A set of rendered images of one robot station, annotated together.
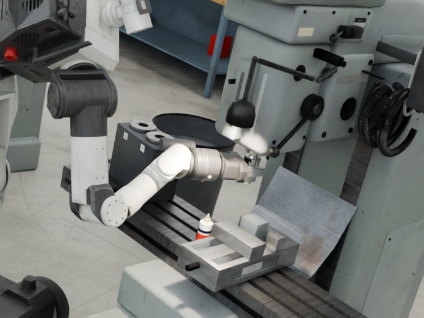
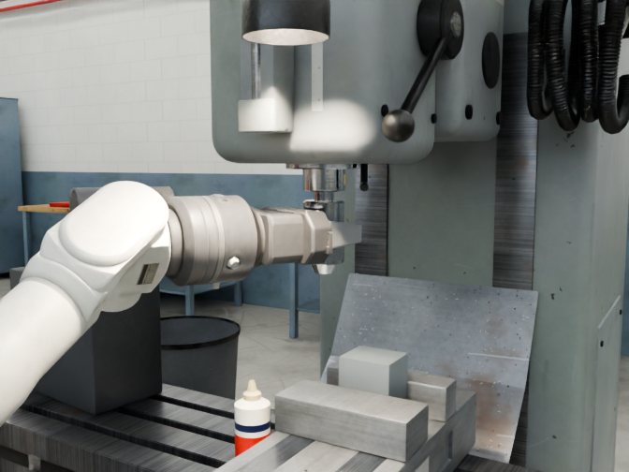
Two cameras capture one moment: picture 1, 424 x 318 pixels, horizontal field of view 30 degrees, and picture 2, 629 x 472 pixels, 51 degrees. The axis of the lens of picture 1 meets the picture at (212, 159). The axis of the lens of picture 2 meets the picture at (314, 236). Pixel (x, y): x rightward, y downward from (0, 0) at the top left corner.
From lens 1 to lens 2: 1.52 m
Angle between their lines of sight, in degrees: 17
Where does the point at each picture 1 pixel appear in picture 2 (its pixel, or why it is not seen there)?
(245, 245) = (381, 423)
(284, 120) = (394, 51)
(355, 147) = (497, 174)
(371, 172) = (548, 210)
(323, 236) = (491, 372)
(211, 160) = (226, 214)
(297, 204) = (410, 328)
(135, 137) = not seen: hidden behind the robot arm
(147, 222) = (108, 452)
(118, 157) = not seen: hidden behind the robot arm
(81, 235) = not seen: outside the picture
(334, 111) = (474, 57)
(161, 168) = (76, 244)
